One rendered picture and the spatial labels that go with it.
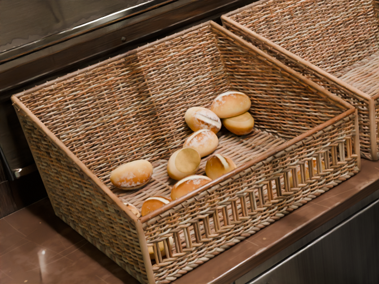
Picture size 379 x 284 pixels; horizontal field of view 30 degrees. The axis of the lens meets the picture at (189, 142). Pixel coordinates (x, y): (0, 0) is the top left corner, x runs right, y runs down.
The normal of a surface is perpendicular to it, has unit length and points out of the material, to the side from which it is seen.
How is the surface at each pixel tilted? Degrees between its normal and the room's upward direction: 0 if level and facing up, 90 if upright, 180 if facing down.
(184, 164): 50
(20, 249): 0
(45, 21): 70
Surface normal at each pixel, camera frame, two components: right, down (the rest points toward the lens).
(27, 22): 0.51, -0.05
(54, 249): -0.16, -0.89
